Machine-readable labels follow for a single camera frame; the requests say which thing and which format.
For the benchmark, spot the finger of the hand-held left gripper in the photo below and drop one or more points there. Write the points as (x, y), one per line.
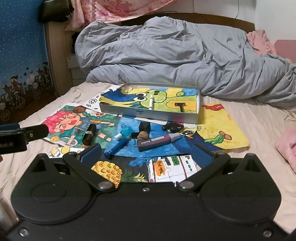
(37, 132)
(9, 127)

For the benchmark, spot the pink pillow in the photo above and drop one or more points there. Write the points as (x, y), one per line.
(285, 48)

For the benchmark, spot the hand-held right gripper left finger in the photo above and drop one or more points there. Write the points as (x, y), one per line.
(89, 154)

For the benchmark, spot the silver metal tray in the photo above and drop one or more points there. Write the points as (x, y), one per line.
(148, 117)

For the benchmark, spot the black glossy object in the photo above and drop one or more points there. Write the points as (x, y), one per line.
(172, 126)

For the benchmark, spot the grey duvet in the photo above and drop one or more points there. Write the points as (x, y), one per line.
(175, 58)

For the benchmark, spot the yellow painted drawing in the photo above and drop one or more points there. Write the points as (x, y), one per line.
(219, 125)

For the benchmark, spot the purple marker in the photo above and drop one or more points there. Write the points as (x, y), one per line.
(158, 141)

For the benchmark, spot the white flower sketch paper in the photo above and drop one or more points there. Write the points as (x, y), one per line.
(93, 102)

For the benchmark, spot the crumpled white paper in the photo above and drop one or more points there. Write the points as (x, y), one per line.
(128, 88)

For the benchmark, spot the wooden headboard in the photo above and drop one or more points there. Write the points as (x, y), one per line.
(233, 22)

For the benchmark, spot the pineapple drawing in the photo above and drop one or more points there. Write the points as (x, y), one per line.
(129, 171)

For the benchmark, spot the blue pen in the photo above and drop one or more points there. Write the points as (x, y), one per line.
(115, 148)

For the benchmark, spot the bed with beige sheet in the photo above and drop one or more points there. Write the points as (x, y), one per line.
(259, 120)

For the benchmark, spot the black prism block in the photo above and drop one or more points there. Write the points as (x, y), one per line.
(144, 128)

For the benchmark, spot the black bag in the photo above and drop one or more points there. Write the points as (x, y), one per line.
(54, 10)

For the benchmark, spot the wooden cabinet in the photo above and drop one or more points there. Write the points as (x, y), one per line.
(55, 58)

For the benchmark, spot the white marker pen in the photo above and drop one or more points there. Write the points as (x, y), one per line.
(150, 103)

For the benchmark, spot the black lipstick tube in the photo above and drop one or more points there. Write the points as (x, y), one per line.
(89, 135)

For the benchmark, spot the black razor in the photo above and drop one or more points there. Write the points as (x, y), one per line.
(180, 106)

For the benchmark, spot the black binder clip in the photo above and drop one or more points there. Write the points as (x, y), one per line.
(134, 138)

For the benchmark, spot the brown walnut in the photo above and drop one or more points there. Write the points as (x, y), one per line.
(143, 135)
(79, 109)

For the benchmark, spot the pink floral hanging cloth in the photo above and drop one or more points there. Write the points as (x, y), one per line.
(111, 9)

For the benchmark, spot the red-haired character drawing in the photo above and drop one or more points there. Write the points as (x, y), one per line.
(62, 125)

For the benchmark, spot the white bedside drawers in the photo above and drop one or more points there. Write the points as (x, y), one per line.
(76, 69)

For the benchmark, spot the small cartoon paper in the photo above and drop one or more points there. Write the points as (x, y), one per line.
(59, 152)

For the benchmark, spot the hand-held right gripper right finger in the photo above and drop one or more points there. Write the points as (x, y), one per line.
(203, 157)

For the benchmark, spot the blue painted drawing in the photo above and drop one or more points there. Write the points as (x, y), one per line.
(182, 143)

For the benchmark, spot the pink ruffled cloth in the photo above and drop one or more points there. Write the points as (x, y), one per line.
(259, 41)

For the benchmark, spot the blue printed cloth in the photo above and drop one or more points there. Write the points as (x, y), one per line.
(20, 58)

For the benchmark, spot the teal plastic item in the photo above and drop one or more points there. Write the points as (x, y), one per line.
(124, 132)

